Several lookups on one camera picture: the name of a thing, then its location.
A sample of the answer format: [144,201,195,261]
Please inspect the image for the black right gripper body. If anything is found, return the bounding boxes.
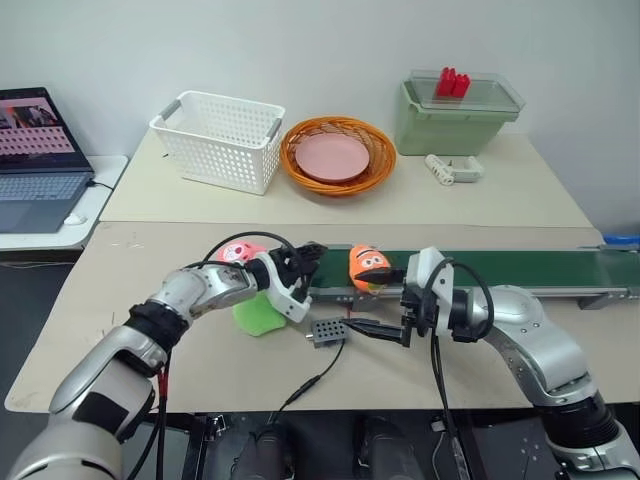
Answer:
[399,282,427,350]

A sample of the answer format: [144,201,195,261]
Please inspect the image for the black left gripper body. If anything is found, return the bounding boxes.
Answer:
[272,244,321,302]

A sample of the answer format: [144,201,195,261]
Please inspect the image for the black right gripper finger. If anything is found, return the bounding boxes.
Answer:
[356,268,407,286]
[345,319,404,346]

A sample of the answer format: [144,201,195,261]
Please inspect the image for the orange plush fish toy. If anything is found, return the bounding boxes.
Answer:
[347,243,394,292]

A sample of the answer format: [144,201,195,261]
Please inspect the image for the green plush toy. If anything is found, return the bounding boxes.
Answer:
[231,293,288,338]

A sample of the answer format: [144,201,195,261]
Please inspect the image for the pink plush toy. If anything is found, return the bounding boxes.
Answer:
[216,239,267,264]

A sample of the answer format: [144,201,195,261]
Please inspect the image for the green conveyor belt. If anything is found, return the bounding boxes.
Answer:
[305,243,640,312]

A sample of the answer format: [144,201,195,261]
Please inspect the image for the grey perforated control box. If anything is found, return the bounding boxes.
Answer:
[308,318,348,350]

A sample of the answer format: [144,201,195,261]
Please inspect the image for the pink plate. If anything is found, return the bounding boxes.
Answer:
[294,133,372,183]

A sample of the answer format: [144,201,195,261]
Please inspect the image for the dark rounded shape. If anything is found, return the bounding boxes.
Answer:
[356,414,427,480]
[233,423,297,480]

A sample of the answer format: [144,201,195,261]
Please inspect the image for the white power strip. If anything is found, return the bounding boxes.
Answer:
[424,153,457,188]

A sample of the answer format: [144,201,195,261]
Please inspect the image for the orange woven basket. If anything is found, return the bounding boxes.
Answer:
[279,115,399,194]

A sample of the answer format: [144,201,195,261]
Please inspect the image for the white perforated plastic basket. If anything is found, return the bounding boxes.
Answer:
[148,90,287,197]

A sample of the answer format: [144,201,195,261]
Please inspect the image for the green storage bin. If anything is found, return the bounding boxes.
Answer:
[394,80,521,158]

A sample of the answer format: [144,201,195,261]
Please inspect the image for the tall red block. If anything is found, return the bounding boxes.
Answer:
[434,65,458,99]

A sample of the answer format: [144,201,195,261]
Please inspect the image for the clear plastic bin lid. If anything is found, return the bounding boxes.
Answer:
[403,69,527,123]

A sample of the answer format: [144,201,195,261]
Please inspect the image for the white side table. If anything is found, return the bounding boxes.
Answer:
[0,154,131,252]

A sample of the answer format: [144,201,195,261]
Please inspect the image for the blue object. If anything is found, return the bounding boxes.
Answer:
[601,231,640,252]

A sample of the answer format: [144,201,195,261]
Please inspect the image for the dark laptop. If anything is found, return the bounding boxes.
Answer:
[0,86,97,234]

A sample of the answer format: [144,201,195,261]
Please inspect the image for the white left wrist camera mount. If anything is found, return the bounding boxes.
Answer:
[257,249,314,324]

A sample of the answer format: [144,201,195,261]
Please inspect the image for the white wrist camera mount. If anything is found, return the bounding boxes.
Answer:
[257,249,314,324]
[403,246,459,344]

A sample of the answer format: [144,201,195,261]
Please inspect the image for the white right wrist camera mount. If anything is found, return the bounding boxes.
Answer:
[403,246,459,344]

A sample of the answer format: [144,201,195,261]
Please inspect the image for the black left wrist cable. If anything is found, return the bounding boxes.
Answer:
[186,229,304,281]

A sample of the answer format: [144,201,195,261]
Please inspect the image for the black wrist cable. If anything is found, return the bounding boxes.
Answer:
[416,257,497,480]
[186,229,304,281]

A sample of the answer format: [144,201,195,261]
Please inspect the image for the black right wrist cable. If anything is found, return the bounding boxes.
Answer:
[416,257,497,480]

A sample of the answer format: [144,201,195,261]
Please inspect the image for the black control box cable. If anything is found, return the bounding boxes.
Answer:
[268,338,347,417]

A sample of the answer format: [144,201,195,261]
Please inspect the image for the white bracket-shaped holder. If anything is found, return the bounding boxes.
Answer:
[448,155,486,184]

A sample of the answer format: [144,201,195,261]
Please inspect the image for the black and red arm wires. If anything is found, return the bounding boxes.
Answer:
[127,348,174,480]

